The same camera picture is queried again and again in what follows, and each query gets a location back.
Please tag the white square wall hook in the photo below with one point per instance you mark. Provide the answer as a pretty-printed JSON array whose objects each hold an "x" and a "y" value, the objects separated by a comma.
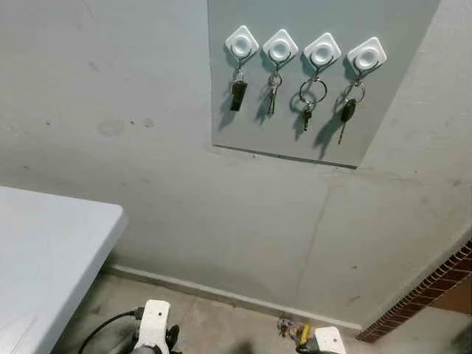
[
  {"x": 322, "y": 52},
  {"x": 366, "y": 56},
  {"x": 242, "y": 44},
  {"x": 280, "y": 49}
]

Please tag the red brick edging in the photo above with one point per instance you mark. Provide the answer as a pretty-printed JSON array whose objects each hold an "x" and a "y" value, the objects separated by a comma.
[{"x": 420, "y": 291}]

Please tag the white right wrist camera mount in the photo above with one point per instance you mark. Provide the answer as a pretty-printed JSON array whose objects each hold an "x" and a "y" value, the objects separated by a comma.
[{"x": 330, "y": 341}]

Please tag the black fob key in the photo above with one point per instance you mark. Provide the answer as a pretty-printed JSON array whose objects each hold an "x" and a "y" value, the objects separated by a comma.
[{"x": 238, "y": 96}]

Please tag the white plastic folding table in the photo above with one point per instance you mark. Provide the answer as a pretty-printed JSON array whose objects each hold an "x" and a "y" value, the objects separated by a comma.
[{"x": 44, "y": 265}]

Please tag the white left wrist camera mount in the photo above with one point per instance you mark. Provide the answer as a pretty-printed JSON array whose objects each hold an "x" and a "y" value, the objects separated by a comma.
[{"x": 153, "y": 324}]

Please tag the grey wall board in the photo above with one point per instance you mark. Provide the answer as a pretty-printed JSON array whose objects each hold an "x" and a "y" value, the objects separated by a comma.
[{"x": 398, "y": 110}]

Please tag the black headed long key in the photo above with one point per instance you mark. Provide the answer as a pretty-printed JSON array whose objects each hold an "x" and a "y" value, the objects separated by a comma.
[{"x": 347, "y": 110}]

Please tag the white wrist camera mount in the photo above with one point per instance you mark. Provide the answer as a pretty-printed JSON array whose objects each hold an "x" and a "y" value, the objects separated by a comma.
[
  {"x": 153, "y": 324},
  {"x": 330, "y": 341}
]

